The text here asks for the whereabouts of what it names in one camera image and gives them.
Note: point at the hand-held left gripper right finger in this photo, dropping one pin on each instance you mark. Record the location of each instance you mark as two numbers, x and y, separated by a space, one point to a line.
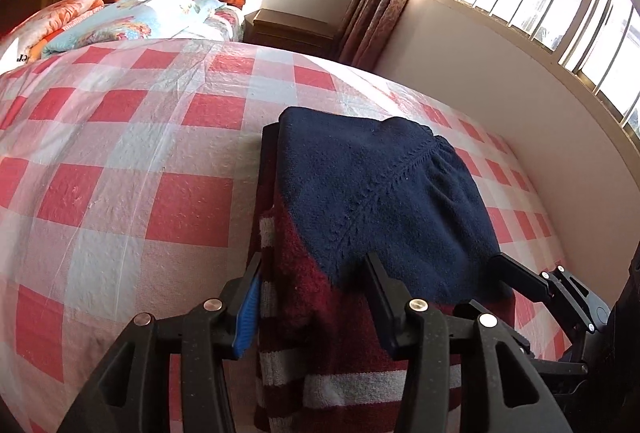
386 305

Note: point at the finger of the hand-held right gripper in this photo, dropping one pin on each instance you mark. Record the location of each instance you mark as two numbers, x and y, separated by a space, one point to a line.
520 275
555 368

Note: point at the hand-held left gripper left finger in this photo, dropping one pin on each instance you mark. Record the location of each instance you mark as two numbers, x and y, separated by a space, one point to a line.
247 313

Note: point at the red white striped sweater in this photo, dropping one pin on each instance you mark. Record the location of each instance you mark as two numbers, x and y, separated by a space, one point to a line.
375 183

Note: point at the pink checkered bed sheet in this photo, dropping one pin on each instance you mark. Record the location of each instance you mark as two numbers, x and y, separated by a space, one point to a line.
125 163

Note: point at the brown wooden nightstand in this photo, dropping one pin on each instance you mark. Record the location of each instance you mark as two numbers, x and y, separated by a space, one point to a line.
290 30

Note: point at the blue floral quilt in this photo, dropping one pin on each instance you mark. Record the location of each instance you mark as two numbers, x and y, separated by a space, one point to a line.
150 18

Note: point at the pink floral pillow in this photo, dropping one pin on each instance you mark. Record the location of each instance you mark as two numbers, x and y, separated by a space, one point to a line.
45 20

